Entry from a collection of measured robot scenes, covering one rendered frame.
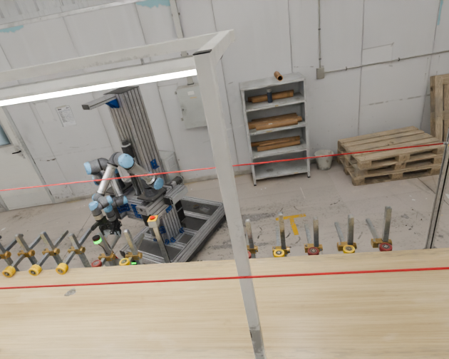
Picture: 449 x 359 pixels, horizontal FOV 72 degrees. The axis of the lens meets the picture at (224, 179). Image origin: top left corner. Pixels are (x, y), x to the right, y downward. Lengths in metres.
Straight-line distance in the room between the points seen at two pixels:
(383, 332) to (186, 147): 3.96
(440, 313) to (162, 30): 4.28
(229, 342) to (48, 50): 4.52
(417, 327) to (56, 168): 5.38
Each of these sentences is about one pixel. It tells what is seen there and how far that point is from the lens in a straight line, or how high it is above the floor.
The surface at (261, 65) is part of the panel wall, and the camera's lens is 4.79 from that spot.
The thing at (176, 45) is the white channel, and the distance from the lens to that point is 1.56.
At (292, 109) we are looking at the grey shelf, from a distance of 5.01.
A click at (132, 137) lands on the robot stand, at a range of 3.21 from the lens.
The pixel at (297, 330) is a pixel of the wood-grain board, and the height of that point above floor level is 0.90.
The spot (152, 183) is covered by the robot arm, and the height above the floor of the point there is 1.24.
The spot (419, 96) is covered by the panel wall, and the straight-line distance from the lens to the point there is 5.73.
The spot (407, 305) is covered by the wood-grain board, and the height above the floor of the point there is 0.90.
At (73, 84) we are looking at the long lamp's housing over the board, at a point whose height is 2.35.
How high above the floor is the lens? 2.56
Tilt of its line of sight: 29 degrees down
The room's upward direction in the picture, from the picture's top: 11 degrees counter-clockwise
